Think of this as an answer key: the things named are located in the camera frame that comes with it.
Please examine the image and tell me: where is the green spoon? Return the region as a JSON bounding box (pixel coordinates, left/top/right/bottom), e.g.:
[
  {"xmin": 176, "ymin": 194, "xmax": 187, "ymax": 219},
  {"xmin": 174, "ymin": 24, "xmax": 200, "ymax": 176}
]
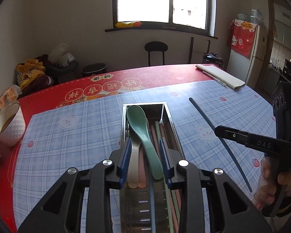
[{"xmin": 126, "ymin": 105, "xmax": 163, "ymax": 180}]

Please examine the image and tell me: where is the blue chopstick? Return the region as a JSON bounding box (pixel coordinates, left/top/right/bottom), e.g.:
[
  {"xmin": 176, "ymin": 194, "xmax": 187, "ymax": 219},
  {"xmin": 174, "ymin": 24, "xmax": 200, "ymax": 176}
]
[
  {"xmin": 149, "ymin": 176, "xmax": 156, "ymax": 233},
  {"xmin": 189, "ymin": 97, "xmax": 252, "ymax": 192}
]

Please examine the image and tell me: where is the red table mat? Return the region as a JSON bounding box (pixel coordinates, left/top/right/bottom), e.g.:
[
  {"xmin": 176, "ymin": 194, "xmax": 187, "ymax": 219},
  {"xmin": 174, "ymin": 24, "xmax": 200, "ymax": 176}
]
[{"xmin": 0, "ymin": 64, "xmax": 210, "ymax": 232}]

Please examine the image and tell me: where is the window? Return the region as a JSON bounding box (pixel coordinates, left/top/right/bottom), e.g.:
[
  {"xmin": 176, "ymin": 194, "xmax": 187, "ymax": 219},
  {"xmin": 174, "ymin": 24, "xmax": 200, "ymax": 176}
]
[{"xmin": 112, "ymin": 0, "xmax": 216, "ymax": 37}]

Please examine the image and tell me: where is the pink chopstick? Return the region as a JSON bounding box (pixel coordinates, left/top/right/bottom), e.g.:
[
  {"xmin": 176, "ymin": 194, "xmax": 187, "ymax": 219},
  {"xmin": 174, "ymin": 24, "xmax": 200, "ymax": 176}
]
[
  {"xmin": 150, "ymin": 125, "xmax": 160, "ymax": 157},
  {"xmin": 150, "ymin": 122, "xmax": 181, "ymax": 232}
]

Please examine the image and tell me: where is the blue plaid placemat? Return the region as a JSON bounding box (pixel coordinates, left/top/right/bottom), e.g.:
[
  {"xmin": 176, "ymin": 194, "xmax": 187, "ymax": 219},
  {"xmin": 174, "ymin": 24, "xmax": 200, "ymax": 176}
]
[{"xmin": 13, "ymin": 81, "xmax": 275, "ymax": 226}]

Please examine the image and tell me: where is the green chopstick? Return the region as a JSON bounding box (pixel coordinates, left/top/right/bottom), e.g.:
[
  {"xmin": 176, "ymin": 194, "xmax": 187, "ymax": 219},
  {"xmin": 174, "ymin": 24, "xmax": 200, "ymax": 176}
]
[
  {"xmin": 155, "ymin": 120, "xmax": 175, "ymax": 233},
  {"xmin": 171, "ymin": 190, "xmax": 181, "ymax": 223}
]

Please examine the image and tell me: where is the beige spoon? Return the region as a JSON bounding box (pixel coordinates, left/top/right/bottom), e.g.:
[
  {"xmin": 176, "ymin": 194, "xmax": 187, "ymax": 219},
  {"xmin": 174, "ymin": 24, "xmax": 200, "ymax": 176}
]
[{"xmin": 127, "ymin": 134, "xmax": 140, "ymax": 188}]

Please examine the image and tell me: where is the white notebook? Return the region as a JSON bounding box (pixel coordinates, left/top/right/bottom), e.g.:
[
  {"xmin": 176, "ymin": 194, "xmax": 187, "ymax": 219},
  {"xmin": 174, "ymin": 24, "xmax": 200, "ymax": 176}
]
[{"xmin": 196, "ymin": 64, "xmax": 245, "ymax": 90}]

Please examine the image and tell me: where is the black stool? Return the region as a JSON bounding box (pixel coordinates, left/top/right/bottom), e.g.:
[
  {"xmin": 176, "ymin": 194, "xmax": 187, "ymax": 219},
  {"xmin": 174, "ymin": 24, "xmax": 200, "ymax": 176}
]
[{"xmin": 145, "ymin": 41, "xmax": 168, "ymax": 67}]

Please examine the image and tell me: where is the white plastic bag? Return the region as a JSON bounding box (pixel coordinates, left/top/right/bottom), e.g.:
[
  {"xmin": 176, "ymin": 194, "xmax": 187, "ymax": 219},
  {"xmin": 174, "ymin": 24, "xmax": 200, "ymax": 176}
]
[{"xmin": 48, "ymin": 43, "xmax": 75, "ymax": 67}]

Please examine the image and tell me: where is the striped sleeve forearm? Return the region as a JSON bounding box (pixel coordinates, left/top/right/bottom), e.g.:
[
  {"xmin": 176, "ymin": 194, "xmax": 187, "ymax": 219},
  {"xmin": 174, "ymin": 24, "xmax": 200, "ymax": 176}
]
[{"xmin": 269, "ymin": 197, "xmax": 291, "ymax": 232}]

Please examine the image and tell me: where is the white ceramic bowl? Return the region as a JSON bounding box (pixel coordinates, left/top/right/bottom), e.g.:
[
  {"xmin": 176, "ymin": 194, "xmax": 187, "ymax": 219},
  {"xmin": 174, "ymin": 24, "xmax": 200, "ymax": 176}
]
[{"xmin": 0, "ymin": 102, "xmax": 26, "ymax": 147}]

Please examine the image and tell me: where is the right hand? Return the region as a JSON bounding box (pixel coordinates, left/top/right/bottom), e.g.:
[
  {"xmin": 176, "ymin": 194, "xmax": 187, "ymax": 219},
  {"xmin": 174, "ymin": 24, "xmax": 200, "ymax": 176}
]
[{"xmin": 252, "ymin": 156, "xmax": 291, "ymax": 210}]

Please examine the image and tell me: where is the yellow clothes pile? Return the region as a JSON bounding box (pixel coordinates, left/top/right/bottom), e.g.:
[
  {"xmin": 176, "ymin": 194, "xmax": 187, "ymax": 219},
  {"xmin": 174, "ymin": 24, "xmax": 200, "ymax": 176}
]
[{"xmin": 16, "ymin": 59, "xmax": 53, "ymax": 95}]

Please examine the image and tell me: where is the red cloth on fridge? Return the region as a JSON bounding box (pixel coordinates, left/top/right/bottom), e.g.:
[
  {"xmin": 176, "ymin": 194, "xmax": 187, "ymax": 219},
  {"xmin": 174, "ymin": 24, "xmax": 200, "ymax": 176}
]
[{"xmin": 227, "ymin": 19, "xmax": 258, "ymax": 57}]

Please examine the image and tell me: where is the yellow item on sill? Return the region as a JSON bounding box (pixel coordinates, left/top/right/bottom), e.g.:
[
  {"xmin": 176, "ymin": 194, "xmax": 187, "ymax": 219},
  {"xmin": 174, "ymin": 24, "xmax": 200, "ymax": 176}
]
[{"xmin": 115, "ymin": 21, "xmax": 142, "ymax": 29}]

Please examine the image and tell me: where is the pen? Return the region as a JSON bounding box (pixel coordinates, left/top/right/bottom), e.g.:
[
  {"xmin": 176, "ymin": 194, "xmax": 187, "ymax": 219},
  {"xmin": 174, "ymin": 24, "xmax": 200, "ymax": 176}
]
[{"xmin": 202, "ymin": 71, "xmax": 227, "ymax": 87}]

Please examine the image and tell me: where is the black trash bin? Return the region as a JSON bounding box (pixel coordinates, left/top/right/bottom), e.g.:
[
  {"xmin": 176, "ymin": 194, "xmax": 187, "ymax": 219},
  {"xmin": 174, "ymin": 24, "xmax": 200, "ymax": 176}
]
[{"xmin": 81, "ymin": 63, "xmax": 107, "ymax": 77}]

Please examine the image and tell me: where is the white refrigerator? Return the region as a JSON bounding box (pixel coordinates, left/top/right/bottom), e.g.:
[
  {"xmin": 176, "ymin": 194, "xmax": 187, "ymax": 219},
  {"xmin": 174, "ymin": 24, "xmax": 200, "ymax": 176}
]
[{"xmin": 227, "ymin": 25, "xmax": 268, "ymax": 89}]

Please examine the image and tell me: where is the steel utensil tray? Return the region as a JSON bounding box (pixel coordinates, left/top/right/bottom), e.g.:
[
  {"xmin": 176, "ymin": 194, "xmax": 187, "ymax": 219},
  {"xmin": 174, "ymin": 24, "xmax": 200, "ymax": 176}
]
[{"xmin": 119, "ymin": 103, "xmax": 183, "ymax": 232}]

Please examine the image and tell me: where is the pink spoon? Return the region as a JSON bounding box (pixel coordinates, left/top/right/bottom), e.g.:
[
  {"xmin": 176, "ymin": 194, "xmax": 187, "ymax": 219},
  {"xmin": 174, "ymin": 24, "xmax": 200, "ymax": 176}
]
[{"xmin": 138, "ymin": 147, "xmax": 146, "ymax": 188}]

